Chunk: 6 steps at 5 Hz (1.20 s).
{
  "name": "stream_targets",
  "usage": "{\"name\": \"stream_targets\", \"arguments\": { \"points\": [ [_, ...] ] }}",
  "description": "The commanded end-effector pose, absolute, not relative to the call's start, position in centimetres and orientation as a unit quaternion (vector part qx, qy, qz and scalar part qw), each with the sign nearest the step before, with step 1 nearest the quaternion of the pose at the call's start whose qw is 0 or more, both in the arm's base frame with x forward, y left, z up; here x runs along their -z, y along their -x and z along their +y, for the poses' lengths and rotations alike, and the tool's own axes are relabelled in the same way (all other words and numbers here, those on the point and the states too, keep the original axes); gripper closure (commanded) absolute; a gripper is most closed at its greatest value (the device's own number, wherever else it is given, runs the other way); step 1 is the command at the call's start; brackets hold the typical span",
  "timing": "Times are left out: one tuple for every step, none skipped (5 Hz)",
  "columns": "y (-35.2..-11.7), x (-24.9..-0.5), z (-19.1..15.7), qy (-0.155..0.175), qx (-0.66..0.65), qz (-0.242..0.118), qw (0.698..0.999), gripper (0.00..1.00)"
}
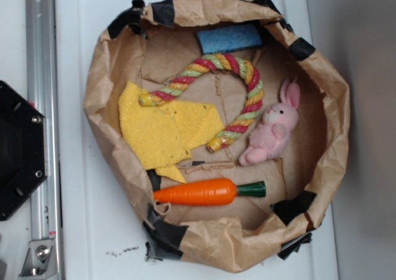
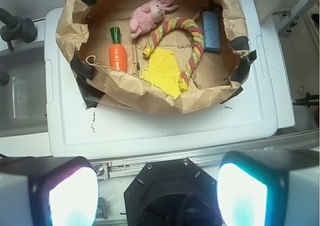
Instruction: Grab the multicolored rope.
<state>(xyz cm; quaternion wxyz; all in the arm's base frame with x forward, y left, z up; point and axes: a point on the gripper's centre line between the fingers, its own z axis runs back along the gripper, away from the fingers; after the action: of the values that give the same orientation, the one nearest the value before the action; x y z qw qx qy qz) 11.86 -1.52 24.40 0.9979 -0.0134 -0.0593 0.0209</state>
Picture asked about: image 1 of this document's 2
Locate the brown paper bag bin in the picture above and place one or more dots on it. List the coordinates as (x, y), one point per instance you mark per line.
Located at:
(149, 44)

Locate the yellow cloth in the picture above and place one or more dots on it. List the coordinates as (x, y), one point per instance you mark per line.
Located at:
(163, 136)

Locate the orange toy carrot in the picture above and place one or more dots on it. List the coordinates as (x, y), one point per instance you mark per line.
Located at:
(214, 192)

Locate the pink plush bunny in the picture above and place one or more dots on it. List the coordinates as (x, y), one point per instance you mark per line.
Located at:
(270, 137)

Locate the blue sponge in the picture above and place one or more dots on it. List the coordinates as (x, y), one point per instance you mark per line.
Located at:
(229, 39)

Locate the white plastic tray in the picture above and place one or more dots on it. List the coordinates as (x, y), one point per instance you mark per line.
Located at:
(102, 235)

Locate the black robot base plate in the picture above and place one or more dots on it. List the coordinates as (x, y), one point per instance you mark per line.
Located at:
(23, 166)

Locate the aluminium rail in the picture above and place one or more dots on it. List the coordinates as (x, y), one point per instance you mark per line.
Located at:
(45, 202)

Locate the metal corner bracket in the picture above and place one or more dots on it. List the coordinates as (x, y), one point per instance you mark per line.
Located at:
(40, 262)

